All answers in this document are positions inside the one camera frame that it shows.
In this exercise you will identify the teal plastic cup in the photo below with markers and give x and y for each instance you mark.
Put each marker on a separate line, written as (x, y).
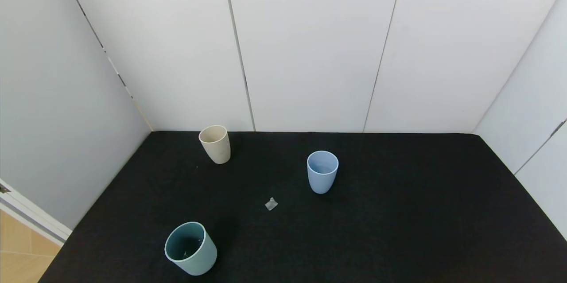
(201, 258)

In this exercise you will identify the small clear plastic scrap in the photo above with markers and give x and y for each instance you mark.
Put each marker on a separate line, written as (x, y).
(271, 204)

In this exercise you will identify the white panel base rail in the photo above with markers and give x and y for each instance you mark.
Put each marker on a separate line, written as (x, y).
(35, 221)

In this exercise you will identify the beige plastic cup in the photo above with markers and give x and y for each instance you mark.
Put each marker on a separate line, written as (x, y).
(217, 148)

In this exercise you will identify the light blue plastic cup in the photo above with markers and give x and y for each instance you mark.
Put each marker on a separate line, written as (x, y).
(322, 179)

